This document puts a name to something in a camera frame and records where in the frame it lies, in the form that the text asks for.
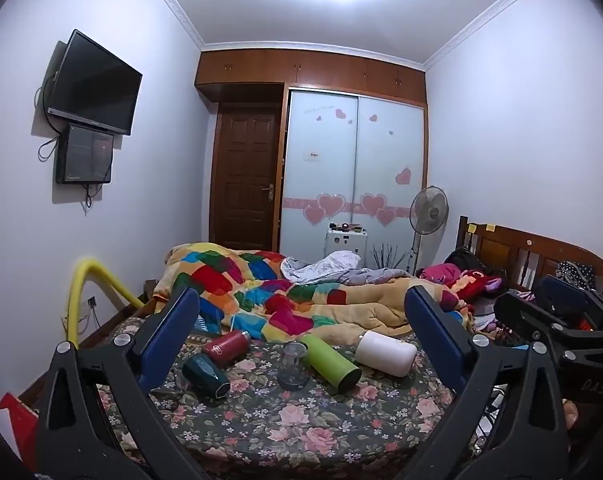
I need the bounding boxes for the black bag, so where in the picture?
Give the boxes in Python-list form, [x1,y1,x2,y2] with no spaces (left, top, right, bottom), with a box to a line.
[443,247,488,274]

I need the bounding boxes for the frosted sliding wardrobe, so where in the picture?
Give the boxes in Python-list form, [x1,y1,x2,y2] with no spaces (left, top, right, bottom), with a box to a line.
[278,87,427,273]

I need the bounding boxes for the red paper bag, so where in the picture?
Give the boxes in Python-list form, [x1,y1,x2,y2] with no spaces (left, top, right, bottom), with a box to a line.
[0,392,40,468]

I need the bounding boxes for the wooden overhead cabinet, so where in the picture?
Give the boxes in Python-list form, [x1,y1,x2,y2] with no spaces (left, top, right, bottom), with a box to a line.
[194,48,427,107]

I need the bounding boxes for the grey blanket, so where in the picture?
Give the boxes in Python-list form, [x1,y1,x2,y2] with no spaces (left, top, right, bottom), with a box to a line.
[331,267,418,287]

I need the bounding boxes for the brown wooden door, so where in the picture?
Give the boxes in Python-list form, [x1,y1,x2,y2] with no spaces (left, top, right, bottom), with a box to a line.
[208,101,285,252]

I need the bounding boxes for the black standing fan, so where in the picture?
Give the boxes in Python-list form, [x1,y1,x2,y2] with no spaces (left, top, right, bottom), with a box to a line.
[405,185,450,277]

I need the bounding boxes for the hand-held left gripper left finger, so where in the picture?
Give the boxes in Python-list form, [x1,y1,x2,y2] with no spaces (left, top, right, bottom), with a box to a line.
[35,287,202,480]

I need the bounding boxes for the clear glass cup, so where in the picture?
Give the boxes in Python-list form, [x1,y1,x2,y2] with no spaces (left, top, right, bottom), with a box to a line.
[277,340,311,391]

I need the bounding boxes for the striped white cloth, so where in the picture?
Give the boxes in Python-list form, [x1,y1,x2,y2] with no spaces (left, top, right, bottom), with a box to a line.
[280,250,362,284]

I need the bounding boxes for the black wall television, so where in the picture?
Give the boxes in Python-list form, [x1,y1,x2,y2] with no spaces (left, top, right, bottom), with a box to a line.
[46,29,143,137]

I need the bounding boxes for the small black wall monitor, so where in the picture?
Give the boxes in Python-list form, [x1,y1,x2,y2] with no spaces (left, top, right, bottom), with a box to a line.
[55,124,115,185]

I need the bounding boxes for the polka dot bag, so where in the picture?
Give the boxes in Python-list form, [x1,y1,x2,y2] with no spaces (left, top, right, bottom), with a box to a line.
[555,260,596,287]

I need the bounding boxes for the yellow foam tube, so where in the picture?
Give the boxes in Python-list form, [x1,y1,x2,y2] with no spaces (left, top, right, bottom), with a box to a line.
[68,258,145,349]

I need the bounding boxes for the white cup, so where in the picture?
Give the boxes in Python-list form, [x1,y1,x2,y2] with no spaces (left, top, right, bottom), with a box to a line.
[354,330,419,377]

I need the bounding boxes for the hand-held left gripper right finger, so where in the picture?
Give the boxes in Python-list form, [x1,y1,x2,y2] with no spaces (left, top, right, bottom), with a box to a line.
[404,284,570,480]

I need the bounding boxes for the dark decorative twigs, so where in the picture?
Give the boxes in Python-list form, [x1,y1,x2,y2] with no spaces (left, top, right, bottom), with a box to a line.
[370,242,408,272]

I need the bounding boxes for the green bottle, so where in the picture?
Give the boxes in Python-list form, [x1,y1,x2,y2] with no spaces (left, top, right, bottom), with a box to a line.
[299,333,363,394]

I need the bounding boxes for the small white cabinet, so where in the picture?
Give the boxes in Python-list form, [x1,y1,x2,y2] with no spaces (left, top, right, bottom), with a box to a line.
[325,228,369,267]

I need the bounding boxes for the floral bedsheet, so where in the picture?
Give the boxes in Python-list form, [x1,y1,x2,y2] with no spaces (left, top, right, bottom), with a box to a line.
[94,317,488,472]

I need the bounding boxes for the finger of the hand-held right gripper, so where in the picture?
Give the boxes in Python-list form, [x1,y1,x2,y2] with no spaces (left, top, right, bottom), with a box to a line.
[535,274,603,332]
[495,290,566,349]

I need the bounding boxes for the colourful patchwork blanket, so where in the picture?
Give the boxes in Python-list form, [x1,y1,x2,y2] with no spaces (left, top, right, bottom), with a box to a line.
[152,242,475,344]

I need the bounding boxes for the red and pink plush toy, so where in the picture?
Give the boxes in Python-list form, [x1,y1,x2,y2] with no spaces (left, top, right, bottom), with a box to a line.
[415,263,508,313]

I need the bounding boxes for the dark green cup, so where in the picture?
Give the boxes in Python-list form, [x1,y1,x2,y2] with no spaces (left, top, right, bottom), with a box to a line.
[182,353,231,401]

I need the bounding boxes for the wooden bed headboard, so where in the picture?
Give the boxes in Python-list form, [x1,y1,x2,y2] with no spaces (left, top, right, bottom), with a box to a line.
[455,215,603,307]

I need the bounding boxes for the red bottle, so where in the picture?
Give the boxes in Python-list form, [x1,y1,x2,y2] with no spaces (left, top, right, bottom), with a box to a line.
[202,329,252,367]

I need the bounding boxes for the black television cable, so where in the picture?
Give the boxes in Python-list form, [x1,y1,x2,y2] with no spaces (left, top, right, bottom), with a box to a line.
[34,74,64,162]

